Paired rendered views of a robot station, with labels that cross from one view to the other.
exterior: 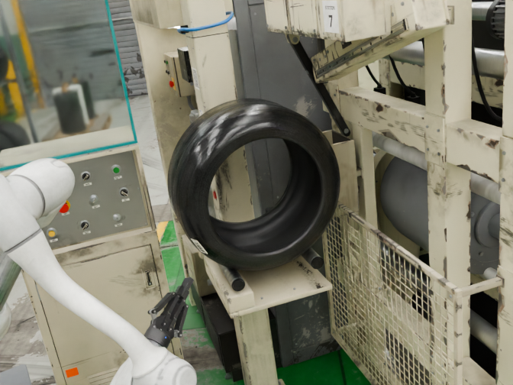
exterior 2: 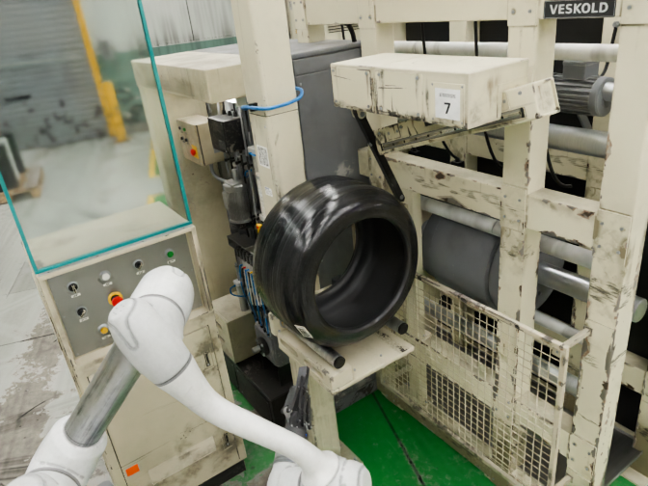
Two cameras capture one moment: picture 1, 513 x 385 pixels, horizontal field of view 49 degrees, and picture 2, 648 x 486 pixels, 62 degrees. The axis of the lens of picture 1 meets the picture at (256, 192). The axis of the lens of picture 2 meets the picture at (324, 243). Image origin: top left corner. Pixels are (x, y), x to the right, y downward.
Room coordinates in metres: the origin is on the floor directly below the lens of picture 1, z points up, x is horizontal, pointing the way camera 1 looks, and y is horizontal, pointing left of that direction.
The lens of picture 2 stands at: (0.25, 0.51, 2.01)
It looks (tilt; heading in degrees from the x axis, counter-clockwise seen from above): 25 degrees down; 343
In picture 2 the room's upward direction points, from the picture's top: 7 degrees counter-clockwise
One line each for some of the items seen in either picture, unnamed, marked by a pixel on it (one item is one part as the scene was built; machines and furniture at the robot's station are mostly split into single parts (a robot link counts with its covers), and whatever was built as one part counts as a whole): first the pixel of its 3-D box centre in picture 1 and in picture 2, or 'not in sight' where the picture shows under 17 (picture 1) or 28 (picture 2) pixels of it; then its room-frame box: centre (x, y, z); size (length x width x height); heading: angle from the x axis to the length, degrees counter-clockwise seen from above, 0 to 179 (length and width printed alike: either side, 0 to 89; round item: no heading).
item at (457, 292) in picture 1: (379, 318); (452, 368); (1.69, -0.37, 0.65); 0.90 x 0.02 x 0.70; 15
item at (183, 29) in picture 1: (204, 24); (271, 100); (2.07, 0.10, 1.69); 0.19 x 0.19 x 0.06; 15
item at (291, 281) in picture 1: (265, 277); (344, 346); (1.83, 0.01, 0.80); 0.37 x 0.36 x 0.02; 105
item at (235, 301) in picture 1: (227, 278); (312, 354); (1.79, 0.15, 0.84); 0.36 x 0.09 x 0.06; 15
